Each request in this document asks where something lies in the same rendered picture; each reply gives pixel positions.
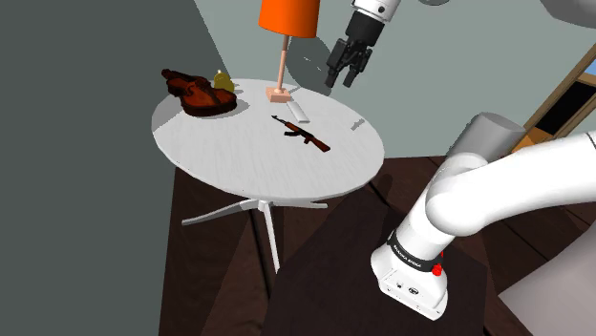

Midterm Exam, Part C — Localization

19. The wooden framed door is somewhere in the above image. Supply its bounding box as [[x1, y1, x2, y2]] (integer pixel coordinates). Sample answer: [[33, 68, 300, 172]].
[[511, 43, 596, 155]]

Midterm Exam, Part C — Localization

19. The orange shade table lamp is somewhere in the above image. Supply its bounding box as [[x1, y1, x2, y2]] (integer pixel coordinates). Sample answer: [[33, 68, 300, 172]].
[[258, 0, 322, 104]]

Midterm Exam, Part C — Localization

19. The white round table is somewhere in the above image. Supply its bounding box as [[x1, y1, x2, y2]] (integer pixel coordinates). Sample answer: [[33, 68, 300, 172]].
[[151, 77, 386, 275]]

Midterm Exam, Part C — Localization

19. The brown violin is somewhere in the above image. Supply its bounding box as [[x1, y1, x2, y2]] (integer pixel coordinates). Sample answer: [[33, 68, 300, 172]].
[[160, 68, 239, 117]]

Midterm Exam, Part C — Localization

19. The yellow bottle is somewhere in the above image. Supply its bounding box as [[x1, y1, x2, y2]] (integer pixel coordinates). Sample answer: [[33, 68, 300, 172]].
[[213, 69, 235, 94]]

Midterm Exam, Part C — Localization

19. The grey remote control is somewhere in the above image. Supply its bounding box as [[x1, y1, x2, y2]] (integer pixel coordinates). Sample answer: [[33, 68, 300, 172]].
[[286, 101, 311, 124]]

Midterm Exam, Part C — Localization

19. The brown and black toy rifle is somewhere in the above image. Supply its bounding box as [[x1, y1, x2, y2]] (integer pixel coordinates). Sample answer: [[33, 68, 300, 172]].
[[271, 114, 332, 154]]

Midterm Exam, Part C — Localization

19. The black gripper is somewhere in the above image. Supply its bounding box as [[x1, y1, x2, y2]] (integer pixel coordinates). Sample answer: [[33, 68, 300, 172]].
[[324, 10, 387, 90]]

